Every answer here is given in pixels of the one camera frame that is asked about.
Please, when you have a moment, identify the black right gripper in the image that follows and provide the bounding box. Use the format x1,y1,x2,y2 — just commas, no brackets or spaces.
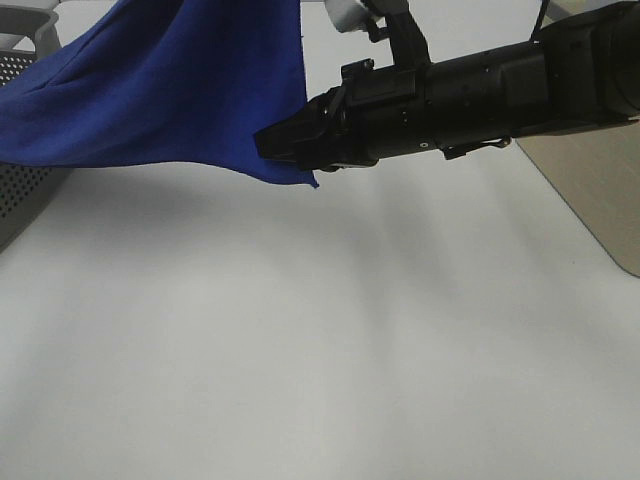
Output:
253,58,440,171

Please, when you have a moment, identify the blue microfiber towel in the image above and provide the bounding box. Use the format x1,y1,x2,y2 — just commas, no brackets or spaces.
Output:
1,0,316,186

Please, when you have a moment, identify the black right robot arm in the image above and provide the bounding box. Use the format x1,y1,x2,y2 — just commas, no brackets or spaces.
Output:
254,1,639,171

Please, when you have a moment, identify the beige storage box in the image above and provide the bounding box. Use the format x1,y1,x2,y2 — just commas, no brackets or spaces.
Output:
518,1,639,276

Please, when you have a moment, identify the grey perforated plastic basket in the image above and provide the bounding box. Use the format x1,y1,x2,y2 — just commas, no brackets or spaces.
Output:
1,4,69,249

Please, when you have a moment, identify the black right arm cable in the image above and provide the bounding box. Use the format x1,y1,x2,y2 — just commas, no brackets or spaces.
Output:
529,0,554,44

